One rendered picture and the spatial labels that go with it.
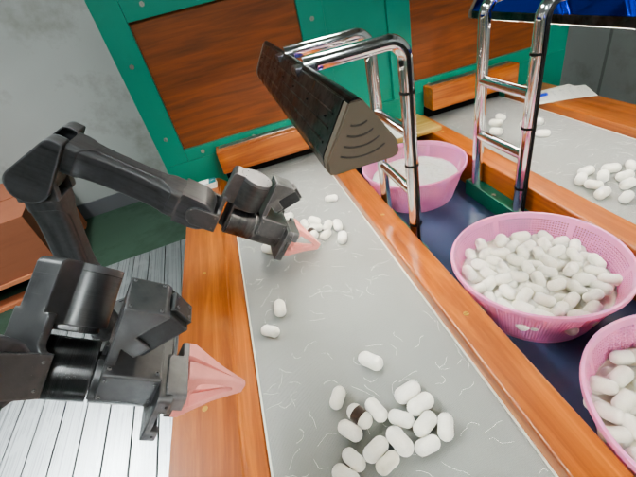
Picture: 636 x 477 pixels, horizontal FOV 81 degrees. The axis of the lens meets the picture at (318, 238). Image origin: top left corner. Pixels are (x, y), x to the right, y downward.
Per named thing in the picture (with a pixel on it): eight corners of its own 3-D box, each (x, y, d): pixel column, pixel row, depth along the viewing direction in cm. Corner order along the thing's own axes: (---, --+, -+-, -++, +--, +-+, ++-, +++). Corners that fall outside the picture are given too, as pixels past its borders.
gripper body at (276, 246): (287, 210, 78) (254, 199, 74) (296, 235, 69) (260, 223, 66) (273, 235, 80) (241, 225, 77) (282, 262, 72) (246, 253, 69)
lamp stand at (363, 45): (345, 291, 77) (294, 61, 51) (321, 240, 93) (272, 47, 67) (430, 262, 79) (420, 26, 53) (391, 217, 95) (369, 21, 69)
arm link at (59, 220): (115, 291, 80) (62, 148, 62) (105, 314, 75) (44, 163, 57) (85, 293, 80) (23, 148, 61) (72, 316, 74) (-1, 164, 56)
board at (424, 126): (337, 162, 107) (337, 158, 106) (324, 146, 119) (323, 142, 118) (441, 130, 110) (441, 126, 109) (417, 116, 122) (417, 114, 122)
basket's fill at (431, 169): (394, 222, 91) (392, 203, 88) (362, 185, 110) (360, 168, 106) (476, 196, 94) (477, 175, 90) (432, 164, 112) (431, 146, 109)
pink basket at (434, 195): (449, 227, 87) (449, 193, 81) (349, 212, 101) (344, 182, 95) (478, 173, 103) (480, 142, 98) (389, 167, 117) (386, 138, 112)
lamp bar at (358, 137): (329, 178, 39) (315, 110, 35) (257, 78, 90) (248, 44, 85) (400, 156, 40) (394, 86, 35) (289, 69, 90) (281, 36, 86)
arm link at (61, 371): (117, 328, 40) (42, 316, 37) (119, 332, 35) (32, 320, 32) (97, 396, 38) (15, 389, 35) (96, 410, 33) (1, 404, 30)
